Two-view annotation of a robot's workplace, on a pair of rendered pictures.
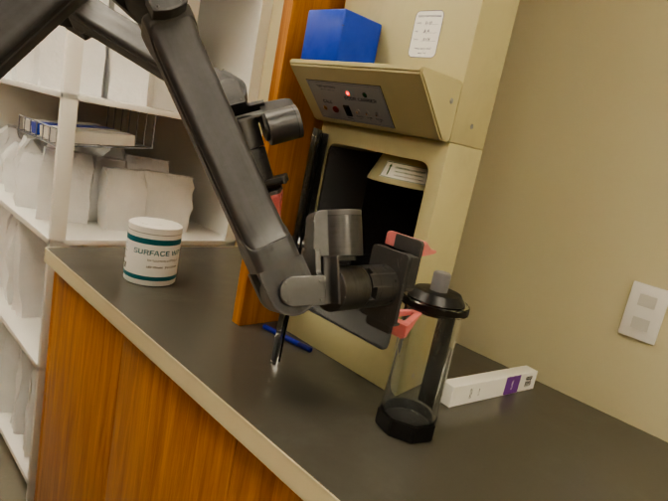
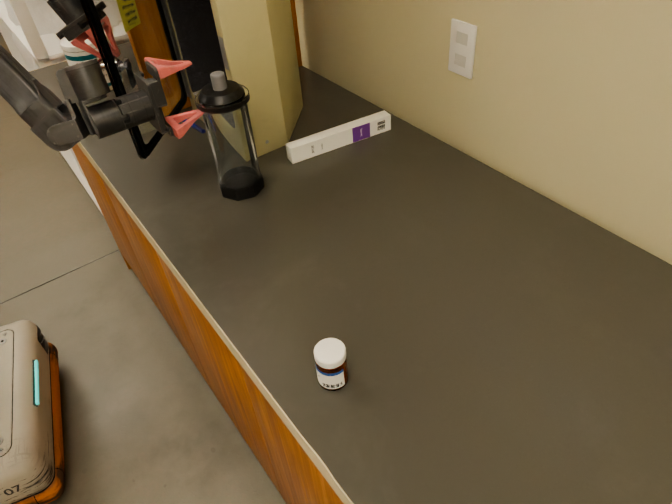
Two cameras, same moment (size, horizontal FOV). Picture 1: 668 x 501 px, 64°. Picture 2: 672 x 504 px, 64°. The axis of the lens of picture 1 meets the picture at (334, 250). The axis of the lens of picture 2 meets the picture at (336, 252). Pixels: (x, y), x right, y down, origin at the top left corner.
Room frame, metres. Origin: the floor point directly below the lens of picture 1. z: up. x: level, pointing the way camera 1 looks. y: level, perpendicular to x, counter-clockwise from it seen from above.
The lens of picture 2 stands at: (-0.11, -0.61, 1.64)
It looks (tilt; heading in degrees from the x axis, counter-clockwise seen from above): 42 degrees down; 14
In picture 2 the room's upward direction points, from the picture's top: 6 degrees counter-clockwise
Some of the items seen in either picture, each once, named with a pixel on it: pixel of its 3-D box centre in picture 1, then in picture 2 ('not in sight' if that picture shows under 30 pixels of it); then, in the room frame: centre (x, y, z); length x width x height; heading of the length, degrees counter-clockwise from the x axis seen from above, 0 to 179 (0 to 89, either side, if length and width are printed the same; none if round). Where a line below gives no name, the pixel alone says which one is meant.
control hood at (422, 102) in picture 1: (364, 97); not in sight; (1.00, 0.00, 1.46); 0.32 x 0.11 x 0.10; 46
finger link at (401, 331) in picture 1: (401, 305); (179, 112); (0.75, -0.11, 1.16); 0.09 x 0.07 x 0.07; 136
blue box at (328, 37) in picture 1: (341, 42); not in sight; (1.06, 0.06, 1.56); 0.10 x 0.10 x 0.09; 46
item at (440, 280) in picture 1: (437, 292); (220, 89); (0.82, -0.17, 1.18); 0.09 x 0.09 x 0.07
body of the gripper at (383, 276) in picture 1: (374, 285); (138, 107); (0.70, -0.06, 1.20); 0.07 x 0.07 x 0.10; 46
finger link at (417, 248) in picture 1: (412, 259); (169, 77); (0.75, -0.11, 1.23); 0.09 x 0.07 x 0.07; 136
